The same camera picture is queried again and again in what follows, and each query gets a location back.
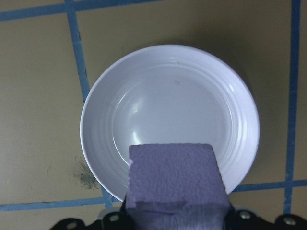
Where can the purple foam block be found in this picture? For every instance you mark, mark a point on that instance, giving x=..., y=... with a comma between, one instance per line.
x=175, y=172

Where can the purple round plate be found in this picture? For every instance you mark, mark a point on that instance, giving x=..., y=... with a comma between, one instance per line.
x=168, y=95

